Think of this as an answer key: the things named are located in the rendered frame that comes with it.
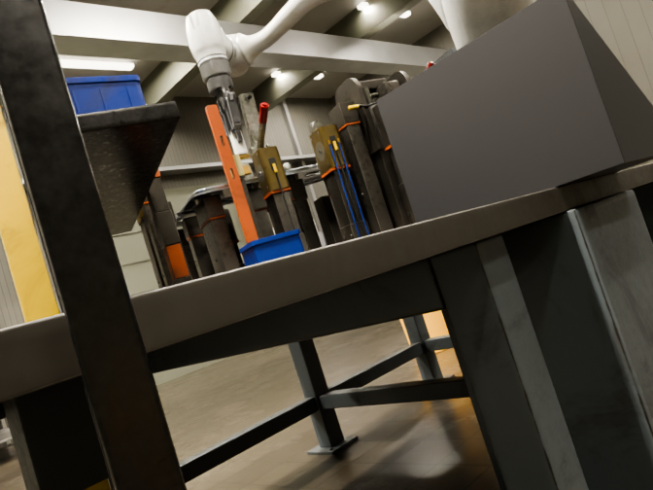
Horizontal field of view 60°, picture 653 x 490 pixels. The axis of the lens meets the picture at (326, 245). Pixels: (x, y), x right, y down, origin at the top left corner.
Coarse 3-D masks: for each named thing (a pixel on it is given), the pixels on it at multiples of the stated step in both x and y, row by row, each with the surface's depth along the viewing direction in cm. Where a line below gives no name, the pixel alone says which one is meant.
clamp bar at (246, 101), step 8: (240, 96) 151; (248, 96) 150; (240, 104) 153; (248, 104) 152; (248, 112) 152; (256, 112) 152; (248, 120) 151; (256, 120) 152; (248, 128) 152; (256, 128) 152; (256, 136) 152; (264, 144) 153
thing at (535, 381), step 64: (640, 192) 138; (448, 256) 78; (256, 320) 112; (320, 320) 99; (384, 320) 89; (512, 320) 76; (64, 384) 145; (320, 384) 238; (448, 384) 189; (512, 384) 75; (64, 448) 141; (320, 448) 238; (512, 448) 77
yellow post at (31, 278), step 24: (0, 120) 182; (0, 144) 180; (0, 168) 179; (0, 192) 178; (24, 192) 181; (0, 216) 177; (24, 216) 179; (24, 240) 178; (24, 264) 177; (24, 288) 176; (48, 288) 178; (24, 312) 174; (48, 312) 177
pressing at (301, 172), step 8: (296, 168) 161; (304, 168) 162; (312, 168) 163; (288, 176) 167; (296, 176) 171; (304, 176) 175; (312, 176) 179; (320, 176) 183; (224, 184) 152; (248, 184) 160; (256, 184) 164; (304, 184) 185; (200, 192) 149; (208, 192) 155; (216, 192) 158; (224, 192) 162; (192, 200) 159; (224, 200) 173; (232, 200) 175; (184, 208) 164; (192, 208) 168
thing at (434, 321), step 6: (432, 312) 376; (438, 312) 378; (426, 318) 375; (432, 318) 375; (438, 318) 377; (402, 324) 387; (426, 324) 375; (432, 324) 375; (438, 324) 376; (444, 324) 379; (432, 330) 375; (438, 330) 376; (444, 330) 378; (432, 336) 375; (408, 342) 389
